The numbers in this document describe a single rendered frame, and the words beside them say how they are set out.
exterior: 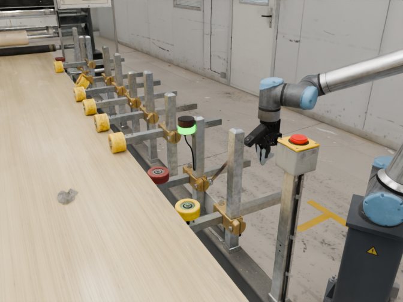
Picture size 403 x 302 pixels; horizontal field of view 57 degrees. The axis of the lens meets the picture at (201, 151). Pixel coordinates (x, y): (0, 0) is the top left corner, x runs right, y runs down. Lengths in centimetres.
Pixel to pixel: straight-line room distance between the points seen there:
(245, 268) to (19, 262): 67
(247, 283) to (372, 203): 57
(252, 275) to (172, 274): 37
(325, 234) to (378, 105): 180
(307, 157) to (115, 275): 55
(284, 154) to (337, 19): 344
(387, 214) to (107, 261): 101
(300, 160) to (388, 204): 69
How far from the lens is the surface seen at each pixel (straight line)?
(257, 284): 123
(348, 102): 424
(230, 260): 130
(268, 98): 148
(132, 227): 113
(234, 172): 115
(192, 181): 143
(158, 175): 136
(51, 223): 121
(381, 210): 153
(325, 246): 255
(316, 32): 443
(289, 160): 88
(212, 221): 126
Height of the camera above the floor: 158
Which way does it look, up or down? 26 degrees down
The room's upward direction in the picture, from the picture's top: straight up
